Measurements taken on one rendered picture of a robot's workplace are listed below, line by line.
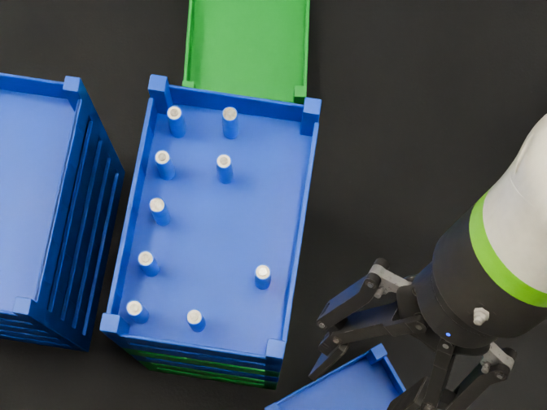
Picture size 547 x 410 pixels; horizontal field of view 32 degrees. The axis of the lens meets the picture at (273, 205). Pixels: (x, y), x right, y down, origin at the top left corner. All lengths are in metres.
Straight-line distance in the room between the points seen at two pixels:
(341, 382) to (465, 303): 0.85
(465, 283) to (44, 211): 0.71
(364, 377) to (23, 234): 0.58
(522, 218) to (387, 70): 1.06
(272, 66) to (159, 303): 0.63
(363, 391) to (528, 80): 0.60
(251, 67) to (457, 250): 1.01
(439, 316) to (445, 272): 0.04
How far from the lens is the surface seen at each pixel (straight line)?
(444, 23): 1.69
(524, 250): 0.61
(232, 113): 1.09
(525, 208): 0.59
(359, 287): 0.76
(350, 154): 1.58
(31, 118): 1.28
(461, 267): 0.65
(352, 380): 1.50
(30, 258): 1.23
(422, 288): 0.71
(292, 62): 1.63
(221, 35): 1.65
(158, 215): 1.07
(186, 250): 1.12
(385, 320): 0.77
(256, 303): 1.10
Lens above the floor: 1.49
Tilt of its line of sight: 75 degrees down
